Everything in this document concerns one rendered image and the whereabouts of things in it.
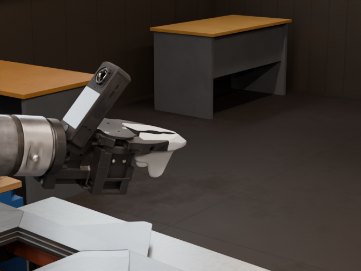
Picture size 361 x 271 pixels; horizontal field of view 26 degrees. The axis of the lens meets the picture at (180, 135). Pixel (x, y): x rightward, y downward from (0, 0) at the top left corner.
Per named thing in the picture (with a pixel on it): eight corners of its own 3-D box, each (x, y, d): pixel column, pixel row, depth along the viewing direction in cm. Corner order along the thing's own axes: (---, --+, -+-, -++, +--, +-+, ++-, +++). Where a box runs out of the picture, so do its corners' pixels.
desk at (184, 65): (289, 94, 804) (291, 19, 784) (211, 120, 698) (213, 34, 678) (231, 86, 845) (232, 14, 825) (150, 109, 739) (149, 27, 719)
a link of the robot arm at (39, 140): (6, 106, 97) (31, 129, 91) (40, 108, 100) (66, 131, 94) (-5, 161, 99) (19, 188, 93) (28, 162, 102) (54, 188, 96)
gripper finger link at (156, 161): (176, 172, 111) (120, 171, 106) (186, 133, 110) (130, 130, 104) (188, 181, 109) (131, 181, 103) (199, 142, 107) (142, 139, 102)
